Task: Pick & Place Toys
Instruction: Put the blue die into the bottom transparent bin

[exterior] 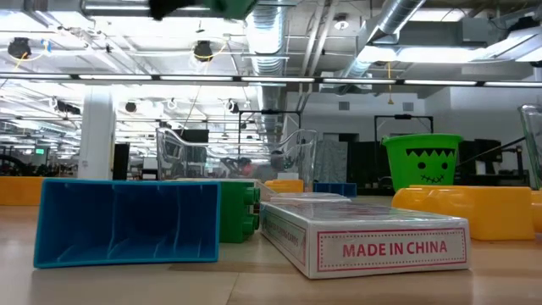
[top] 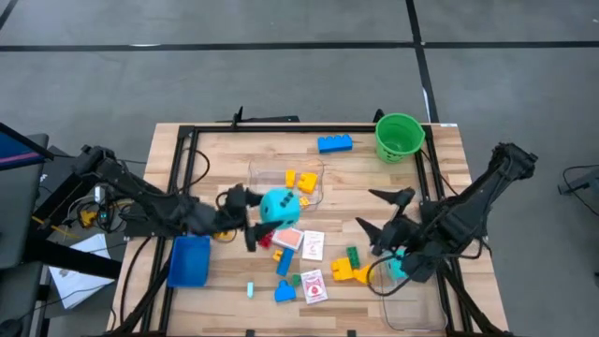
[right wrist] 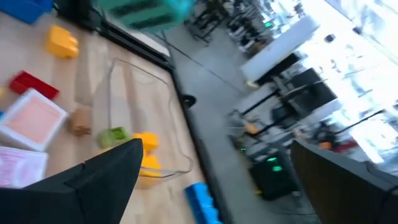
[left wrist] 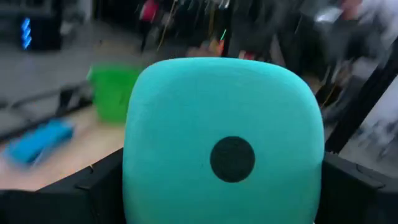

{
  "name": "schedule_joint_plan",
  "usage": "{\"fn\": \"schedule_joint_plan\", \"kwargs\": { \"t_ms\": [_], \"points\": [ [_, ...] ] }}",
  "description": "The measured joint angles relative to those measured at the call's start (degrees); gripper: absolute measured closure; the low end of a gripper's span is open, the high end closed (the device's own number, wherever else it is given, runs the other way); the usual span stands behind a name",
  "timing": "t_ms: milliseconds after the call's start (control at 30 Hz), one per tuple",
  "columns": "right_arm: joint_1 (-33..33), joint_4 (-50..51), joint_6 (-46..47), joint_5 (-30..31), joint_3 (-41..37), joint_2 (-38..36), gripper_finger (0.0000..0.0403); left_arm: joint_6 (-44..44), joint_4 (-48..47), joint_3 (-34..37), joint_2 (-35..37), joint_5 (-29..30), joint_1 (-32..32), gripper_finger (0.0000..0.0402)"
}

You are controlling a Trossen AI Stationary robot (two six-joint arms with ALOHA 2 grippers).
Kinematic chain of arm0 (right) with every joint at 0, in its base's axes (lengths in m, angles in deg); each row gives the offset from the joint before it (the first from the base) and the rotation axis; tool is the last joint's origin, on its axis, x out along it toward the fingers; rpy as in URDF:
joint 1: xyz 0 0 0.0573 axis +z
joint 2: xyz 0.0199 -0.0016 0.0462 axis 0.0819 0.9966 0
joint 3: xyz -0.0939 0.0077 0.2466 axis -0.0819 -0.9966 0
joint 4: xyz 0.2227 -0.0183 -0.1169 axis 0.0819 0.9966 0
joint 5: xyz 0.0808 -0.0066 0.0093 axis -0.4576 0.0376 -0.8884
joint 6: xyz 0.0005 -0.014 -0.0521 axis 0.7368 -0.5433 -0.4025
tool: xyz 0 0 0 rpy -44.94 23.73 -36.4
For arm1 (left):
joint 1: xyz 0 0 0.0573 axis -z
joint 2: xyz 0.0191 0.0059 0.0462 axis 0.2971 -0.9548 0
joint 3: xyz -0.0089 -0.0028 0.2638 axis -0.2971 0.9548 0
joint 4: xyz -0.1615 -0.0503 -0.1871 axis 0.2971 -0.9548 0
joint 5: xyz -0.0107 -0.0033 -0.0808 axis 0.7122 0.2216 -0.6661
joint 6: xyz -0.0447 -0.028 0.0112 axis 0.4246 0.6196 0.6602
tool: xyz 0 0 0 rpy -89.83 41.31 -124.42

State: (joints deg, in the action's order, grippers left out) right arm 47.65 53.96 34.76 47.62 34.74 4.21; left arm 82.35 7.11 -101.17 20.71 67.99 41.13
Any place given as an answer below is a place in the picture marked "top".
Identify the black side cart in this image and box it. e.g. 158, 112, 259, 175
0, 133, 124, 337

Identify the card deck with orange face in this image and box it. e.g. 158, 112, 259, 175
271, 227, 305, 253

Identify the monitor with blue screen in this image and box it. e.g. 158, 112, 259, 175
0, 122, 51, 172

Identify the long blue brick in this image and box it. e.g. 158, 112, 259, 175
275, 247, 296, 278

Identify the card deck with red print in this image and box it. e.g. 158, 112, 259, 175
299, 269, 329, 305

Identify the green monster-face bucket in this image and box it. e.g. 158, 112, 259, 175
374, 112, 427, 165

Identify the white paper sheet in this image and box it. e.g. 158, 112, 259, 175
48, 232, 116, 310

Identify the blue plastic tray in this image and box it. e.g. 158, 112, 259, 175
167, 235, 212, 288

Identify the yellow cable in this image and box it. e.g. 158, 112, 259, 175
31, 214, 71, 235

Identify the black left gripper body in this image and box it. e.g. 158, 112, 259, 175
205, 184, 249, 233

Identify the black camera cable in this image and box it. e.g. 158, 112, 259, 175
180, 147, 212, 194

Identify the yellow wedge block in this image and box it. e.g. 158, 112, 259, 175
353, 264, 375, 286

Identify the clear plastic bin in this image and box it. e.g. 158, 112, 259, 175
246, 157, 326, 212
378, 233, 449, 332

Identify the blue rounded toy block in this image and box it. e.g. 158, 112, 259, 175
273, 279, 298, 303

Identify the teal foam die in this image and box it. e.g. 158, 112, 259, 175
259, 186, 302, 230
386, 247, 408, 282

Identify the large yellow notched block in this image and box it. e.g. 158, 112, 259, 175
331, 256, 356, 283

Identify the grey equipment stand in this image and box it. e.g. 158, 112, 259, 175
556, 164, 599, 221

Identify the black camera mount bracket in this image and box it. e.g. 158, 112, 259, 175
217, 106, 300, 125

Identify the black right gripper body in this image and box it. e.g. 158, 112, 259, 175
378, 217, 422, 256

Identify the large blue toy brick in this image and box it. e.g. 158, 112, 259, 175
317, 134, 354, 154

